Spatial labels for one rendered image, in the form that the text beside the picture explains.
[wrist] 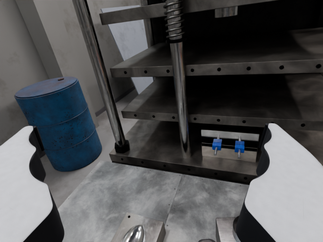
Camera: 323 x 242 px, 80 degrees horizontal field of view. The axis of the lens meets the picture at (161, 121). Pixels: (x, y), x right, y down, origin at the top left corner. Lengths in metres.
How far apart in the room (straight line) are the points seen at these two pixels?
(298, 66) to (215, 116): 0.38
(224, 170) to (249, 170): 0.11
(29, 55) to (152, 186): 2.45
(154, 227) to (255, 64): 0.72
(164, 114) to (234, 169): 0.45
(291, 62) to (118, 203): 0.90
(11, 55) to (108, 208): 2.33
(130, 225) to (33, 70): 2.54
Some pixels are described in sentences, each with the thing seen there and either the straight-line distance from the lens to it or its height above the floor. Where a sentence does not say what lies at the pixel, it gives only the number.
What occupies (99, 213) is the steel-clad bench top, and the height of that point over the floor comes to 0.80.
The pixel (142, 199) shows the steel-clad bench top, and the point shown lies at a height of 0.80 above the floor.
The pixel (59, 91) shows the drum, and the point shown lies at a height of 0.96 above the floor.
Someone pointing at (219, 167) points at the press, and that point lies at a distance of 1.06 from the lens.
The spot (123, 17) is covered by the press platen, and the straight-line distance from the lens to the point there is 1.01.
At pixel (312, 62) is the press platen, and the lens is 0.91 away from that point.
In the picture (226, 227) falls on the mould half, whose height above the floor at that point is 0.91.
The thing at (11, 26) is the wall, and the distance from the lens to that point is 2.98.
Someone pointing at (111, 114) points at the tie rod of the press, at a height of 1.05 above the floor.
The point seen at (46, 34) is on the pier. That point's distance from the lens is 2.84.
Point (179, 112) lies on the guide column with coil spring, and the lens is 0.95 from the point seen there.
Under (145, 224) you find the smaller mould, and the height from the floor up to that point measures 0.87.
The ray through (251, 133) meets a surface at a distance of 1.01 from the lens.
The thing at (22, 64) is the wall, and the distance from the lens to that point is 2.97.
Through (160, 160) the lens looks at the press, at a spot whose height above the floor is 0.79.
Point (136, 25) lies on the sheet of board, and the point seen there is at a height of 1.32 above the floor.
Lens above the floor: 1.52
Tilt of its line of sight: 29 degrees down
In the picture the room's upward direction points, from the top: 9 degrees counter-clockwise
